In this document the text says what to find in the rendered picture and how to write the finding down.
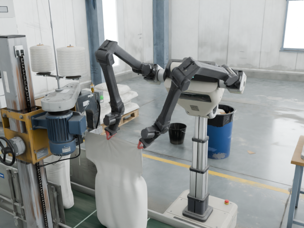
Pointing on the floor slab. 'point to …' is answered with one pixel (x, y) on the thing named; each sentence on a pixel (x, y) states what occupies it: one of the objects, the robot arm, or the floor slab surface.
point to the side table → (298, 161)
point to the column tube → (10, 60)
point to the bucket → (177, 133)
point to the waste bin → (220, 133)
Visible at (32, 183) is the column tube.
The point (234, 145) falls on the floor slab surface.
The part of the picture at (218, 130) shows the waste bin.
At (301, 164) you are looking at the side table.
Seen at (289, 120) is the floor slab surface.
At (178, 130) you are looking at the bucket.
